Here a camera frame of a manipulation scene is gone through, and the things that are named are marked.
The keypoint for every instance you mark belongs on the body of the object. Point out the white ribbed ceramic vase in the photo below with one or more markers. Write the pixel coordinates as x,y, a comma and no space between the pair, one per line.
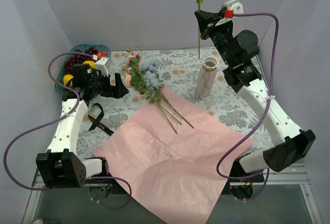
206,77

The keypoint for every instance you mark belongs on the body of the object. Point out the black ribbon gold lettering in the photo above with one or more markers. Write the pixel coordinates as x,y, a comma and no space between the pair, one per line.
96,122

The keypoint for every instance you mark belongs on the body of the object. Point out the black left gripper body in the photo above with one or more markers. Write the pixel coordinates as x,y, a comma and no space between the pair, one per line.
112,86

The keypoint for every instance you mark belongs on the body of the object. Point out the artificial flower bunch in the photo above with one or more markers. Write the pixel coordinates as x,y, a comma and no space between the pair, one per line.
144,77

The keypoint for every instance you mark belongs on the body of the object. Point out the purple paper bouquet wrap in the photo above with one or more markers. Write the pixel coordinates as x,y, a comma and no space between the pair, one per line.
175,170

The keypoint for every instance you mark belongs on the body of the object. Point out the yellow mango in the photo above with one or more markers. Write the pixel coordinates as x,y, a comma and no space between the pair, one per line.
90,63

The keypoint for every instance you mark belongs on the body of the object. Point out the aluminium frame rail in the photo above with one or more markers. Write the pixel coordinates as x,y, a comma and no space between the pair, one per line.
287,198

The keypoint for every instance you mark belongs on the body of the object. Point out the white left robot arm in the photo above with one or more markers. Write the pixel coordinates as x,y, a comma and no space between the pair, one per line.
59,166

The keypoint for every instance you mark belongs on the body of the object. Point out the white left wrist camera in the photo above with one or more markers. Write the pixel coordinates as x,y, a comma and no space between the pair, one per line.
102,65

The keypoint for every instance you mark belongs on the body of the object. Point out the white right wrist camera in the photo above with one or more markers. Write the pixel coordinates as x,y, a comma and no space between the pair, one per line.
232,9

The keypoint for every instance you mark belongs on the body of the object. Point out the dark red grape bunch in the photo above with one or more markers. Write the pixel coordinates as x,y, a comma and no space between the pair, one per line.
79,59

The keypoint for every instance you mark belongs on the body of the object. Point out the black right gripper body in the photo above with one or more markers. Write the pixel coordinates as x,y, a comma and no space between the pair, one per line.
211,22

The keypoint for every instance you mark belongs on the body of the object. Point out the red apple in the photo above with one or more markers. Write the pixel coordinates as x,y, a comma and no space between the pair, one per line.
102,54

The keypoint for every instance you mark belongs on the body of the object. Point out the teal plastic fruit basket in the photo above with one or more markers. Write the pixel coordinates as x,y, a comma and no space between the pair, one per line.
79,48

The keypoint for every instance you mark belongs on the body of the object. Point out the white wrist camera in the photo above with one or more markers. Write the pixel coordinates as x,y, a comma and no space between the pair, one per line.
102,65
232,9

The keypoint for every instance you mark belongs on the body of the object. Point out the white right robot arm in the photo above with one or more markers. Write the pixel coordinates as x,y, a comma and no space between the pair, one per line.
290,142

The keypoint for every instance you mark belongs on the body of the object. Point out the floral tablecloth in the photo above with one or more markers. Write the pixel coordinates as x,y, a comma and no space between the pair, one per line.
179,68

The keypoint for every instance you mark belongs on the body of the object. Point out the yellow pear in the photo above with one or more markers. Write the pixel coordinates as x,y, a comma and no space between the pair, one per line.
67,80

